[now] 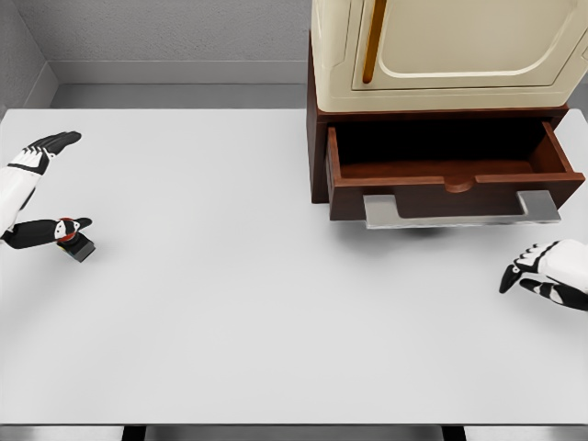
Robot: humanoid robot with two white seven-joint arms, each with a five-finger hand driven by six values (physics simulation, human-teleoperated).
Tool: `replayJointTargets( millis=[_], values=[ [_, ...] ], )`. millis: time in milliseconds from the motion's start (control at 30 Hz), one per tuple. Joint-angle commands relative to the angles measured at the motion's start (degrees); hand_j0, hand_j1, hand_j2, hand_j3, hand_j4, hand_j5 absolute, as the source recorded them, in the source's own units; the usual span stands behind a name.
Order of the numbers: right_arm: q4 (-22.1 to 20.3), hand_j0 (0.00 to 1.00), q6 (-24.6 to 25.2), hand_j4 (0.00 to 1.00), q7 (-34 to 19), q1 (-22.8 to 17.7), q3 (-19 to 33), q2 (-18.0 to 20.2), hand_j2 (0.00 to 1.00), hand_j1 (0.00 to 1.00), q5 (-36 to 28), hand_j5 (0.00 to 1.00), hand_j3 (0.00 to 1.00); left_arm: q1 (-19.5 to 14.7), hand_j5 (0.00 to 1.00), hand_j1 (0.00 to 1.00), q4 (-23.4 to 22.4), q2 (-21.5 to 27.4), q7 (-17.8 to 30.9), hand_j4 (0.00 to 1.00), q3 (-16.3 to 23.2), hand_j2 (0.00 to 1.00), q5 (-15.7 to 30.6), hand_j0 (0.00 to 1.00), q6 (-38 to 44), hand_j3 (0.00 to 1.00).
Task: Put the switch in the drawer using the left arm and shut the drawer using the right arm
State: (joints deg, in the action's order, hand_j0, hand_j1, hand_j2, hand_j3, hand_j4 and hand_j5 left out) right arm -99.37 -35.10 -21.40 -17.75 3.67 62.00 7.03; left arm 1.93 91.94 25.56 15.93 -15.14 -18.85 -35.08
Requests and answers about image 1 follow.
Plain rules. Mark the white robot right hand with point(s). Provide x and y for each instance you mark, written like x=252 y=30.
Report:
x=560 y=262

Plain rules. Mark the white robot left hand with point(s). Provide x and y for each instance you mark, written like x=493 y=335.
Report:
x=18 y=184

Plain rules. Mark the red button switch grey base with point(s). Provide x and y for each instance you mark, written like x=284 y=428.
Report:
x=82 y=250

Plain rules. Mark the brown wooden drawer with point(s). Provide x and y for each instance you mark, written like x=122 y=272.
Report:
x=459 y=197

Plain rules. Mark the cream cabinet with door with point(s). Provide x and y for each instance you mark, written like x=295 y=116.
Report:
x=459 y=41

